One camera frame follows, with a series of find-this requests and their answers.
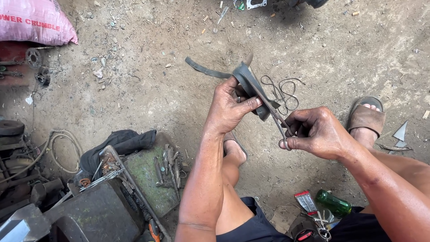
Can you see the black tyre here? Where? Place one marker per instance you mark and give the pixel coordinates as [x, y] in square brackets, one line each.
[309, 2]

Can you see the dark metal toolbox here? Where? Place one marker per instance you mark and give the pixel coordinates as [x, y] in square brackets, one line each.
[97, 211]

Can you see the person's leg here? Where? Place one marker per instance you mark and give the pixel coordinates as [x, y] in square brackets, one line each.
[233, 188]
[403, 168]

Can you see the person's left leg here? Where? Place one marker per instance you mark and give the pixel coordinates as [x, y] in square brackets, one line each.
[233, 188]

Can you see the bunch of keys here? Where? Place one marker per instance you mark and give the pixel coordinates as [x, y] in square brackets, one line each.
[323, 228]

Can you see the heap of rusty engine parts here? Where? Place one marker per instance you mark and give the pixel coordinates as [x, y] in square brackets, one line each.
[20, 174]

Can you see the rusty metal scissors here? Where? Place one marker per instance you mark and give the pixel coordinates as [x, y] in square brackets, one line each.
[277, 118]

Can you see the triangular metal shard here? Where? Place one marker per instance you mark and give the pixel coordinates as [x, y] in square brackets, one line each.
[400, 134]

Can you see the red and white packet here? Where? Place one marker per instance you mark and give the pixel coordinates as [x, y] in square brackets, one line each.
[305, 201]

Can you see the black rubber tube strip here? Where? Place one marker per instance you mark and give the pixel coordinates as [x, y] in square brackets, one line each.
[250, 82]

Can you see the thin black rubber trimmings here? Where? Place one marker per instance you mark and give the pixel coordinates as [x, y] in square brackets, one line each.
[285, 94]

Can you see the red machine with sprocket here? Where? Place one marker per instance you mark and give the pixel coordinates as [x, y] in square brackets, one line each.
[20, 64]

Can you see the thin metal blade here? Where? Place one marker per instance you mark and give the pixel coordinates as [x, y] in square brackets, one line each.
[221, 15]

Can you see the brown cardboard piece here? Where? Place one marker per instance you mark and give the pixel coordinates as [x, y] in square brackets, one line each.
[284, 218]

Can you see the dark blue shorts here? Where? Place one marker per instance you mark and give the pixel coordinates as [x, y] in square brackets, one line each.
[255, 225]

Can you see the brown sandal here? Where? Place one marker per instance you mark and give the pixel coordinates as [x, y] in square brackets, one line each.
[231, 136]
[366, 117]

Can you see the grey metal plate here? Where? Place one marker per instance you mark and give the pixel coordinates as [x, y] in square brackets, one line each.
[20, 225]

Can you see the pink woven sack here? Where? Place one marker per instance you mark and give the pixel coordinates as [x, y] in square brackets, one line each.
[32, 22]

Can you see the dry brown leaf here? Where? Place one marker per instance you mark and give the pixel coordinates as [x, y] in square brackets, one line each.
[393, 147]

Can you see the green glass bottle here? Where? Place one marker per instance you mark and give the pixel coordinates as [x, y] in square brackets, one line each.
[332, 202]

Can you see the pile of rusty wrenches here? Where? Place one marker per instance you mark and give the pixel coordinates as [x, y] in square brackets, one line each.
[169, 168]

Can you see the black cloth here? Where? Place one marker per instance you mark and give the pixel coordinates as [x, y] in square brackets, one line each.
[117, 144]

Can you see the person's right leg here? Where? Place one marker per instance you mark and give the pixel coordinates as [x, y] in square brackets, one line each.
[403, 168]

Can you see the long rusty metal bar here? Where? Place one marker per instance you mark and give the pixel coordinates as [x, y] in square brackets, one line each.
[137, 195]

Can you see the small green packet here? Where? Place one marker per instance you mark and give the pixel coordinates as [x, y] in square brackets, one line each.
[240, 5]

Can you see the mossy green metal lid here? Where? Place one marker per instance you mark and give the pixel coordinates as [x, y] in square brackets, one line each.
[147, 181]

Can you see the person's left hand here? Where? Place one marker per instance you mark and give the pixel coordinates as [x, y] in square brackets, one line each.
[223, 111]

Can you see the person's right hand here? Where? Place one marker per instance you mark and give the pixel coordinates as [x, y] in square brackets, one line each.
[320, 134]

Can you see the white metal gasket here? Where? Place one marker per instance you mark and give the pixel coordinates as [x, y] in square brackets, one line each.
[257, 4]

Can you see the small wood scrap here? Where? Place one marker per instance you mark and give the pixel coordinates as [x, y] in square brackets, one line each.
[426, 114]

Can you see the black and red tool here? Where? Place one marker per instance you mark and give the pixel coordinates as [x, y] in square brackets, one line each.
[304, 233]

